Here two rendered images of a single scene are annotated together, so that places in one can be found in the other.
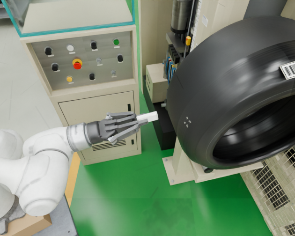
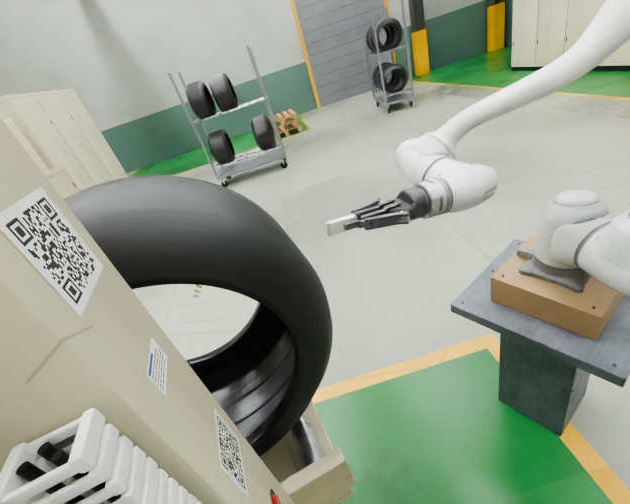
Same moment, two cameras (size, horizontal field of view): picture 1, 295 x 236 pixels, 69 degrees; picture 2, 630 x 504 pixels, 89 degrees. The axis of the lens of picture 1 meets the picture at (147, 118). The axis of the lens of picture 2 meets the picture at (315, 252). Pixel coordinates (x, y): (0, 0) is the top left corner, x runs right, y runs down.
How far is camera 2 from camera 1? 111 cm
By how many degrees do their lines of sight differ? 98
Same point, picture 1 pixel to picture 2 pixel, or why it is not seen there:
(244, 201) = not seen: outside the picture
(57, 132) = (450, 173)
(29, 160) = (432, 137)
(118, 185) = not seen: outside the picture
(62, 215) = (488, 311)
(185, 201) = not seen: outside the picture
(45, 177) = (409, 146)
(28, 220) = (507, 270)
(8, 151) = (607, 248)
